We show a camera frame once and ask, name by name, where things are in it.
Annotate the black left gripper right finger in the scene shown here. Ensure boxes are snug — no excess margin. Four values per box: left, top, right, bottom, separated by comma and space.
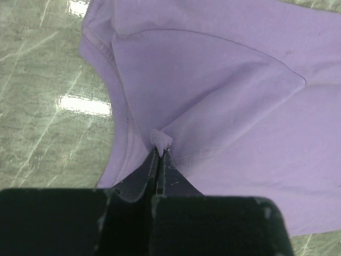
151, 151, 294, 255

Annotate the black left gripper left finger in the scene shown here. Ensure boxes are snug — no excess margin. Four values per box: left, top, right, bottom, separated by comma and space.
1, 149, 159, 255

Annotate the purple t-shirt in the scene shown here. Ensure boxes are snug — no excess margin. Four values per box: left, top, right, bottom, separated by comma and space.
80, 1, 340, 236

